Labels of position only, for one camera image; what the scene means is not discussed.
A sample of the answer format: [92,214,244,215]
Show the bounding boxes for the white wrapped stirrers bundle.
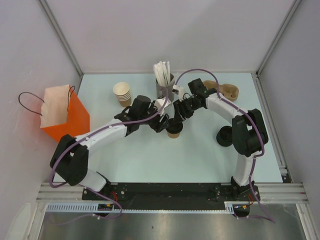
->
[153,61,172,87]

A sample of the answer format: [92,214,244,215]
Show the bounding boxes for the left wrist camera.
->
[154,97,172,116]

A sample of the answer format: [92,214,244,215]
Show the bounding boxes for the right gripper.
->
[173,97,202,125]

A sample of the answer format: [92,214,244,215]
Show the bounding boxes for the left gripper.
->
[138,101,169,133]

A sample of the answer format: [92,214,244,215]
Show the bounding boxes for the black plastic cup lid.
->
[166,118,183,134]

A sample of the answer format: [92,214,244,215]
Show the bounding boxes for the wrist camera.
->
[172,84,186,101]
[154,97,172,116]

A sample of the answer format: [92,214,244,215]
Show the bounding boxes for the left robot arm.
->
[49,95,171,200]

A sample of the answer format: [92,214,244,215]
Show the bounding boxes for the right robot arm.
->
[169,78,269,201]

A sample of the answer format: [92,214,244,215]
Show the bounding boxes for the single brown paper cup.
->
[167,131,180,139]

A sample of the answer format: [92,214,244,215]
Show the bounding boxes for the stack of brown paper cups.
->
[113,82,132,107]

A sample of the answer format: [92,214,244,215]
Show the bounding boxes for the orange paper bag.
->
[18,84,91,143]

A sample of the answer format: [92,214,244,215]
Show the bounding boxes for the white slotted cable duct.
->
[46,202,114,213]

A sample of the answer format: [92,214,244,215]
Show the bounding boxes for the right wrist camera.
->
[172,84,186,101]

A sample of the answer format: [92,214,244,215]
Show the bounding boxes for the grey stirrer holder cup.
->
[155,73,175,103]

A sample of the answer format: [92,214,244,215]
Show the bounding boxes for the aluminium frame rail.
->
[255,183,309,204]

